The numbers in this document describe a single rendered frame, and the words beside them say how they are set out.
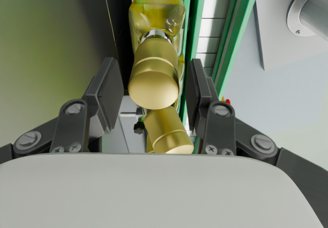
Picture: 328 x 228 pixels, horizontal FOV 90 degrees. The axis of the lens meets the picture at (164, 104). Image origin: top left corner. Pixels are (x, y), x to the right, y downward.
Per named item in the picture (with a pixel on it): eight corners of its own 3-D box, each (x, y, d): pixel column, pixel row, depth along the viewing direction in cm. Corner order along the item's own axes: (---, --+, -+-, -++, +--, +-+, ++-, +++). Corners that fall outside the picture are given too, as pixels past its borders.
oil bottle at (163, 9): (145, -25, 29) (121, 12, 13) (177, -25, 29) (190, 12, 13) (147, 11, 33) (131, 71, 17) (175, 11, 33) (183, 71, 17)
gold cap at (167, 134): (142, 110, 15) (157, 153, 12) (178, 101, 16) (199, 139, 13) (144, 131, 18) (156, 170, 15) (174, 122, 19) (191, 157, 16)
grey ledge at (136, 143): (118, 76, 55) (111, 99, 47) (145, 76, 55) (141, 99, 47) (143, 182, 122) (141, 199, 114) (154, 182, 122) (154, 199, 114)
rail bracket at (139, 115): (124, 89, 47) (114, 126, 38) (148, 89, 47) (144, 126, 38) (127, 99, 50) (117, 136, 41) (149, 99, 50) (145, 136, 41)
